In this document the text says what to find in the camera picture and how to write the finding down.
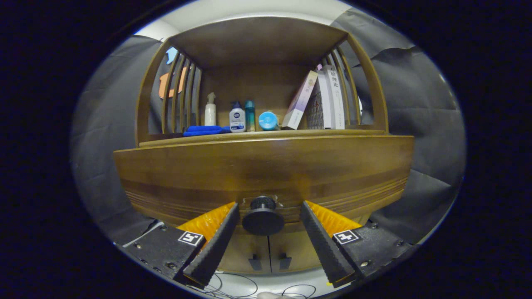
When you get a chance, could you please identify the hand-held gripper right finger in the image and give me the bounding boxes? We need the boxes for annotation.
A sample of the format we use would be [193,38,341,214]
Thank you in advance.
[299,201,412,288]

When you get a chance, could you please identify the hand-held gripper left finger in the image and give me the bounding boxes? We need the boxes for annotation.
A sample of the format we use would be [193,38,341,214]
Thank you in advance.
[118,202,241,288]

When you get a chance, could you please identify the black round drawer knob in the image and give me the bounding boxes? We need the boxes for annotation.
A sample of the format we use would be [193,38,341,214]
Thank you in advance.
[242,196,286,236]

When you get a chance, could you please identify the brown wooden drawer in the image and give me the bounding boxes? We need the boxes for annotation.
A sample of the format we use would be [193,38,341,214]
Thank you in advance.
[113,134,415,233]

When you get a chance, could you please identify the white and blue tube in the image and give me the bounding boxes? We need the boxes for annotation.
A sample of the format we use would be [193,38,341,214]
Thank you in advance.
[258,111,282,131]

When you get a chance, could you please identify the wooden cabinet door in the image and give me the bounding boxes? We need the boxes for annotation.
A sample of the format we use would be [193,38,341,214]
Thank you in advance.
[268,226,329,272]
[218,233,271,274]

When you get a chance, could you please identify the wooden countertop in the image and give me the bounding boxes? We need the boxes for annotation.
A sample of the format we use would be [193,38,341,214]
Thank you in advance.
[139,128,387,147]

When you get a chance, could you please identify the brown wooden cabinet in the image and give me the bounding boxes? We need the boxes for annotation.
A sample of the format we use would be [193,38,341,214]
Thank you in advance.
[135,16,389,274]

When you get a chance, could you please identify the blue folded cloth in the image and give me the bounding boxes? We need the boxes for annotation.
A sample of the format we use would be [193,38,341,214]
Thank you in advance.
[183,125,231,137]

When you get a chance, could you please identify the white bottle with blue cap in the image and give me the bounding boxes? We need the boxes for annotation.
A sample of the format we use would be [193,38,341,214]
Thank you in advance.
[229,101,246,133]

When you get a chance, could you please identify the white pump bottle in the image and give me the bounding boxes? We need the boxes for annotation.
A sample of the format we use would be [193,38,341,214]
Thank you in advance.
[204,92,217,127]

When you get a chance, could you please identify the teal bottle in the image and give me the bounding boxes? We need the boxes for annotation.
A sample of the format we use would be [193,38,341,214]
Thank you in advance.
[245,100,256,132]

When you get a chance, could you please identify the book with patterned cover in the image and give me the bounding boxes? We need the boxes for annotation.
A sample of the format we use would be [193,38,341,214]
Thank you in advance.
[307,69,333,130]

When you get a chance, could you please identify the purple and white book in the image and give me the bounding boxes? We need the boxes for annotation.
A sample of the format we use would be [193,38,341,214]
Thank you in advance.
[281,70,319,130]

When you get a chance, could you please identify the black floor cables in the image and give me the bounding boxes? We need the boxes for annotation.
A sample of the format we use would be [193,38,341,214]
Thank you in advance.
[187,270,320,299]

